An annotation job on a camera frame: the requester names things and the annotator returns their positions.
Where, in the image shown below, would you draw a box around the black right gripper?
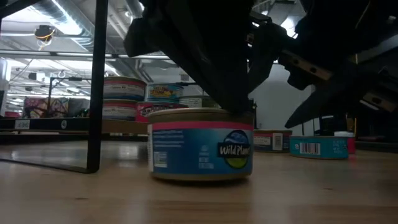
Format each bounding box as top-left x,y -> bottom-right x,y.
250,0 -> 398,129

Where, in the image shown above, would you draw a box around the teal tuna can silver lid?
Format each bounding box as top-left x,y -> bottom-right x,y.
145,83 -> 185,101
289,135 -> 349,161

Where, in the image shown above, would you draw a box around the green can silver lid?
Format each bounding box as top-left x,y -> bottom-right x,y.
178,95 -> 220,110

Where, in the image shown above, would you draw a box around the wooden shelf black metal legs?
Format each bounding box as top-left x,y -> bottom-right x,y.
0,0 -> 203,175

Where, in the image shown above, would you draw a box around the long ceiling light strip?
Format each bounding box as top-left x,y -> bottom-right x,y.
0,49 -> 170,60

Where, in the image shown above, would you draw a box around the thin black stand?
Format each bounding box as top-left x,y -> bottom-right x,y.
46,76 -> 93,119

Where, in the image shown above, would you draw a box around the colourful patterned cloth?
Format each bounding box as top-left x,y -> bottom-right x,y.
22,96 -> 69,119

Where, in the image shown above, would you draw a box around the large ribbed silver duct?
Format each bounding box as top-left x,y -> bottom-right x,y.
30,0 -> 94,37

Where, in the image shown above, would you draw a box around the black yellow cord reel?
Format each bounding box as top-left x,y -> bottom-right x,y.
33,24 -> 56,50

